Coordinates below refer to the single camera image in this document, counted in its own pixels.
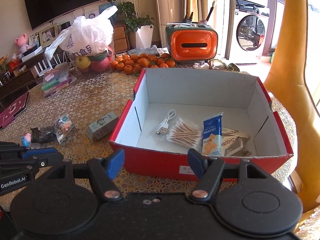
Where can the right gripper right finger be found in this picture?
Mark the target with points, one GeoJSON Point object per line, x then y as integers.
{"type": "Point", "coordinates": [209, 173]}

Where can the orange green tissue box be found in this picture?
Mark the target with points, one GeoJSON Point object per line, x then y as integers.
{"type": "Point", "coordinates": [191, 41]}

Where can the wooden tv cabinet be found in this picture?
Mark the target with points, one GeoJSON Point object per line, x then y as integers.
{"type": "Point", "coordinates": [30, 69]}

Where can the white washing machine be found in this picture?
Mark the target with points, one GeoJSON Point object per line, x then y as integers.
{"type": "Point", "coordinates": [247, 27]}

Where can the cotton swab pack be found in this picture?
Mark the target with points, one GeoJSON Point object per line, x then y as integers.
{"type": "Point", "coordinates": [185, 133]}

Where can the white plastic grocery bag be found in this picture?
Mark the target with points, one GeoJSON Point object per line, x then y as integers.
{"type": "Point", "coordinates": [86, 36]}

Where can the red cardboard box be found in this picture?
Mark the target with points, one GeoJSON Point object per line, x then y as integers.
{"type": "Point", "coordinates": [196, 95]}

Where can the green photo frame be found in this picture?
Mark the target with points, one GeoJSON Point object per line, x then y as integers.
{"type": "Point", "coordinates": [48, 35]}

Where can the pink teddy bear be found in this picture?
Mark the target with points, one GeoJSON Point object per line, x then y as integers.
{"type": "Point", "coordinates": [22, 43]}

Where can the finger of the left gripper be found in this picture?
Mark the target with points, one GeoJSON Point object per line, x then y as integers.
{"type": "Point", "coordinates": [11, 150]}
{"type": "Point", "coordinates": [10, 166]}

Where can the grey herbal product box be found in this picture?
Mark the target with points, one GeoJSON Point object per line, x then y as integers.
{"type": "Point", "coordinates": [102, 127]}

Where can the sausage snack packet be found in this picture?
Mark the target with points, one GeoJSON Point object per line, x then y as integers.
{"type": "Point", "coordinates": [62, 127]}

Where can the beige snack packet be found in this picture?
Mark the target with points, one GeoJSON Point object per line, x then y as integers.
{"type": "Point", "coordinates": [233, 143]}

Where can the pile of mandarins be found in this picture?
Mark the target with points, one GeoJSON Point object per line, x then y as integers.
{"type": "Point", "coordinates": [134, 64]}

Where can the black seaweed snack packet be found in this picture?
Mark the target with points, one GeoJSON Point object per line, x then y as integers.
{"type": "Point", "coordinates": [43, 134]}

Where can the potted green plant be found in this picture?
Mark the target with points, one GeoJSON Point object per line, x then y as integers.
{"type": "Point", "coordinates": [139, 26]}

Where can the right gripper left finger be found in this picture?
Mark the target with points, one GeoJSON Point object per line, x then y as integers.
{"type": "Point", "coordinates": [102, 173]}

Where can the blue cracker packet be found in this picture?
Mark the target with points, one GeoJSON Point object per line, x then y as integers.
{"type": "Point", "coordinates": [212, 136]}

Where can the pink blue toy figure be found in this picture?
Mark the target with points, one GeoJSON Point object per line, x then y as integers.
{"type": "Point", "coordinates": [26, 140]}

